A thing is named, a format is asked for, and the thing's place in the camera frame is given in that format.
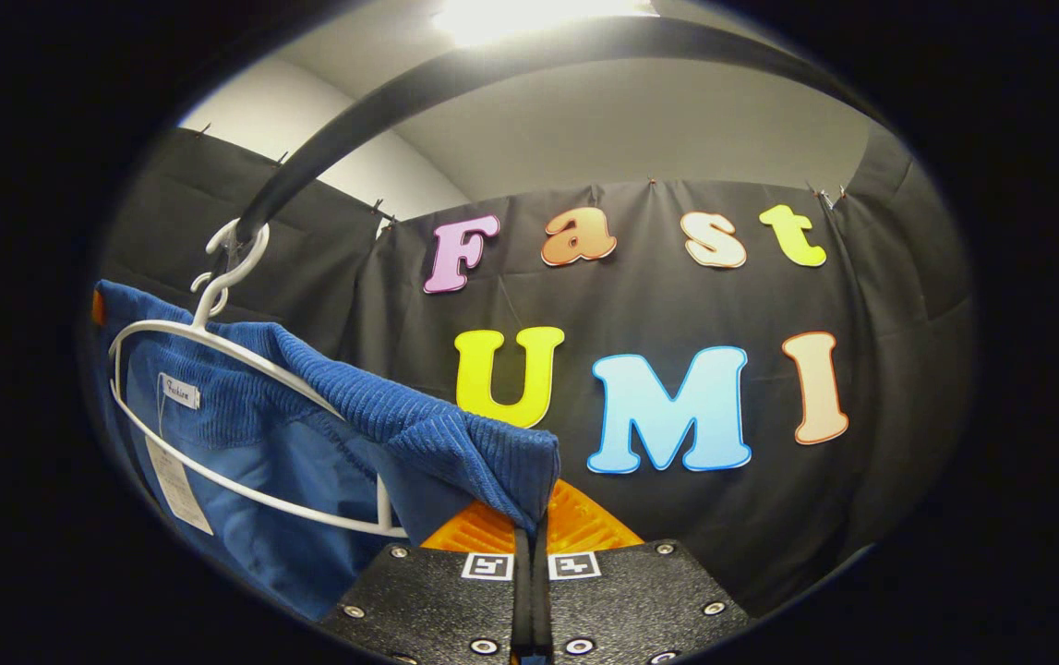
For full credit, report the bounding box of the blue corduroy jacket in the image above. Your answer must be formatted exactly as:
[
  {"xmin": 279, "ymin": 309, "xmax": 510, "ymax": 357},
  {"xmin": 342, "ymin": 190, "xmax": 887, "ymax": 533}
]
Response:
[{"xmin": 90, "ymin": 280, "xmax": 563, "ymax": 622}]

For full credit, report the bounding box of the ceiling light panel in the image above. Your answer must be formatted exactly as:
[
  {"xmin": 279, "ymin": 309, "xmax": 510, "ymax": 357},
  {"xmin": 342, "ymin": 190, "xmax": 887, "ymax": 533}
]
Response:
[{"xmin": 432, "ymin": 0, "xmax": 661, "ymax": 49}]

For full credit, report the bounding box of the black metal clothes rack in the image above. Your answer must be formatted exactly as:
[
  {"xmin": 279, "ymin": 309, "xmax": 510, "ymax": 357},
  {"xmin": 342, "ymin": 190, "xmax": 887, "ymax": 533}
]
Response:
[{"xmin": 234, "ymin": 14, "xmax": 895, "ymax": 248}]

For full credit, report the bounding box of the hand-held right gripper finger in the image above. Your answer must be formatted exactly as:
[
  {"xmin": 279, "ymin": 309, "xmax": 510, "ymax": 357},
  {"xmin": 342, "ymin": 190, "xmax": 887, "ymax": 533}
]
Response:
[
  {"xmin": 532, "ymin": 478, "xmax": 753, "ymax": 665},
  {"xmin": 315, "ymin": 503, "xmax": 533, "ymax": 665}
]

